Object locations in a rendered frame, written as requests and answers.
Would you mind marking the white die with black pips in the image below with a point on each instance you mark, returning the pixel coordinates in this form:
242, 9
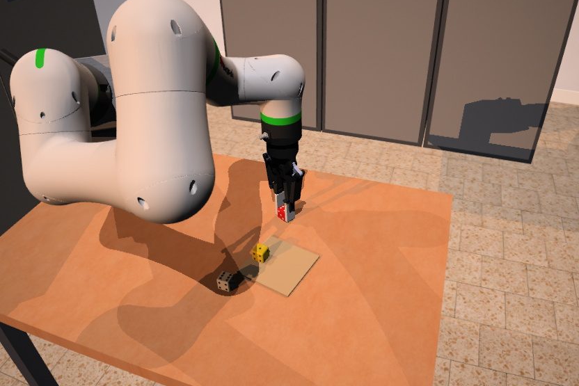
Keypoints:
226, 281

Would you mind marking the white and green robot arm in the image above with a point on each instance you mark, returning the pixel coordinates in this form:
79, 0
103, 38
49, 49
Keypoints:
163, 168

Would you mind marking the tan flat mat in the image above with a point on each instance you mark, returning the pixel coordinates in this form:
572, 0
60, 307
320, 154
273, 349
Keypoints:
284, 268

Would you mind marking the dark red die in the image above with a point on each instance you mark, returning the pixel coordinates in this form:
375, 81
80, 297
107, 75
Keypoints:
281, 212

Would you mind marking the yellow die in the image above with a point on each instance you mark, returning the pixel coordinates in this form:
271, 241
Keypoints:
260, 253

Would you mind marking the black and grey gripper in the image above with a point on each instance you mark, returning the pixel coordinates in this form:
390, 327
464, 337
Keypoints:
284, 176

